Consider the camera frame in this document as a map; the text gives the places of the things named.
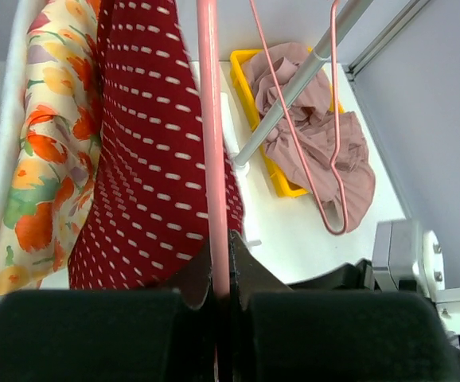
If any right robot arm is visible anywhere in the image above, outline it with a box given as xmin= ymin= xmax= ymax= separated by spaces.
xmin=288 ymin=259 xmax=460 ymax=360

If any dusty pink ruffled skirt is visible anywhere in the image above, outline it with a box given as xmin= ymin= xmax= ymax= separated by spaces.
xmin=242 ymin=42 xmax=376 ymax=232

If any yellow plastic bin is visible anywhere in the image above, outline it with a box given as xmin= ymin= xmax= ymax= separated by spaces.
xmin=229 ymin=48 xmax=346 ymax=199

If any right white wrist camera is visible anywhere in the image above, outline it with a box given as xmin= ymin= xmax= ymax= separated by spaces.
xmin=371 ymin=218 xmax=460 ymax=351

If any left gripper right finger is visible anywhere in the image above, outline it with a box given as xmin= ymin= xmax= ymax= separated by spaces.
xmin=228 ymin=232 xmax=460 ymax=381

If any pink wire hanger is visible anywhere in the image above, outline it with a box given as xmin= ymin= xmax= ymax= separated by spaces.
xmin=248 ymin=0 xmax=349 ymax=236
xmin=197 ymin=0 xmax=230 ymax=299

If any white metal clothes rack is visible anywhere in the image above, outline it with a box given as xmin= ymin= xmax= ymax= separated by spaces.
xmin=218 ymin=0 xmax=378 ymax=248

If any orange floral skirt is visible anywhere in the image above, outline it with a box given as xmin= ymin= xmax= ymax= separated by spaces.
xmin=0 ymin=1 xmax=102 ymax=296

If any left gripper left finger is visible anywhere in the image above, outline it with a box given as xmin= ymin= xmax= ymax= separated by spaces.
xmin=0 ymin=246 xmax=215 ymax=381

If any red dotted skirt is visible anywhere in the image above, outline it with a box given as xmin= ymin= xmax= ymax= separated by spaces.
xmin=67 ymin=0 xmax=246 ymax=290

